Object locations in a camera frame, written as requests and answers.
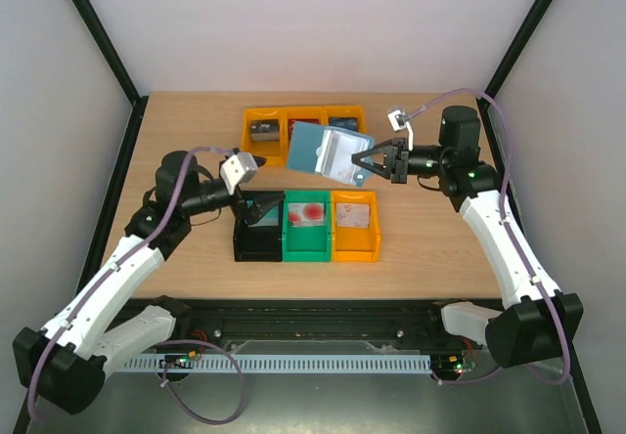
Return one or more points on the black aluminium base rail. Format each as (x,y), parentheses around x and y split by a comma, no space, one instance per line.
(413,324)

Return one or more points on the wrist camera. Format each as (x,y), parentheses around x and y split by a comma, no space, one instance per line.
(401,121)
(238,168)

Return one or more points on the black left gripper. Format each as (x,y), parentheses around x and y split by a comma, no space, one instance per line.
(256,210)

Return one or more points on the dark card in rear bin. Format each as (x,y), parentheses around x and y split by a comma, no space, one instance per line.
(265,130)

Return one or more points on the blue card in rear bin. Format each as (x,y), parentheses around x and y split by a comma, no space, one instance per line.
(349,123)

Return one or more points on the teal credit card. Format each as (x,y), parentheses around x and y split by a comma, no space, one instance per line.
(263,213)

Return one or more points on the blue leather card holder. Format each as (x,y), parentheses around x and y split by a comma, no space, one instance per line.
(327,151)

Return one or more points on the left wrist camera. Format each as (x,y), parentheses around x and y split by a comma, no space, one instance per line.
(238,168)

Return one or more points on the black frame post left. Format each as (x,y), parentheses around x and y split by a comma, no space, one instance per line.
(101,38)

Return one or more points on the black frame post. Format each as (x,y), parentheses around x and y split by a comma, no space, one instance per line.
(530,23)
(101,38)

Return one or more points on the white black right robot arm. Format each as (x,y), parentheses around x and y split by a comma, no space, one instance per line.
(538,320)

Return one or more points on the white patterned card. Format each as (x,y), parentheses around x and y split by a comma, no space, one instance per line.
(352,215)

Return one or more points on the green plastic bin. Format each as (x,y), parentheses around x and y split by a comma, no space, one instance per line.
(307,244)

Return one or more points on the black frame post right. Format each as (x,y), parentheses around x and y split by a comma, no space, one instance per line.
(530,23)

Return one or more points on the black plastic bin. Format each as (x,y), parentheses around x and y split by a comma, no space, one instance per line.
(262,244)

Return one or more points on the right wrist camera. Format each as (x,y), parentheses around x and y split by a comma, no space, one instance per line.
(401,121)

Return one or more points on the light blue slotted cable duct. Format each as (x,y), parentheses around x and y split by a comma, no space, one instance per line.
(284,364)

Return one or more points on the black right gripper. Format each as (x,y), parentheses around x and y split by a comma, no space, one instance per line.
(400,160)

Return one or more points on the orange rear triple bin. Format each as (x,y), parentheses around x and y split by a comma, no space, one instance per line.
(277,152)

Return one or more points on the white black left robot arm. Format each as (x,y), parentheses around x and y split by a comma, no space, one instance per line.
(69,359)

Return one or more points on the orange front plastic bin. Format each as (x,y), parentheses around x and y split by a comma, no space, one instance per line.
(356,245)

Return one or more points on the white red circle card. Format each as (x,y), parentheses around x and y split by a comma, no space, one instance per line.
(307,214)

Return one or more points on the red card in rear bin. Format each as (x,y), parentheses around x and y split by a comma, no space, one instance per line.
(304,119)

